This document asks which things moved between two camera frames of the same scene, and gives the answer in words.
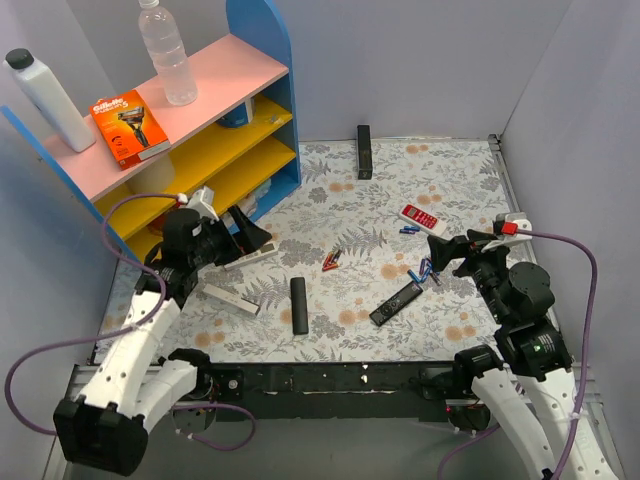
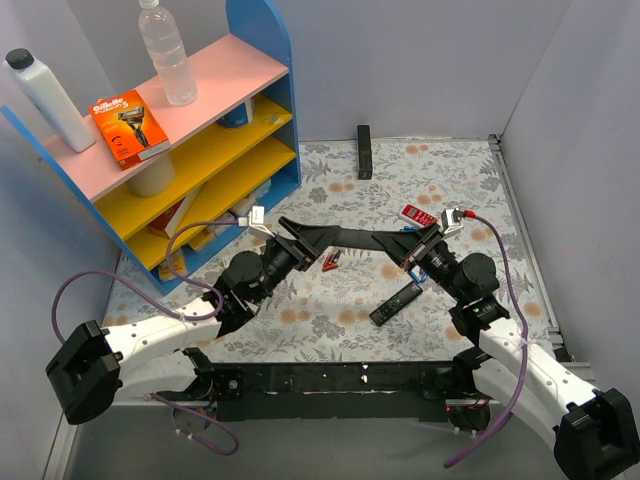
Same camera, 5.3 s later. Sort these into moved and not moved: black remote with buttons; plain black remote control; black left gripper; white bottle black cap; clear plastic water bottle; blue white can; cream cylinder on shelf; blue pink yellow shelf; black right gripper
Moved: black right gripper; black left gripper; plain black remote control
Not moved: black remote with buttons; clear plastic water bottle; blue pink yellow shelf; blue white can; white bottle black cap; cream cylinder on shelf
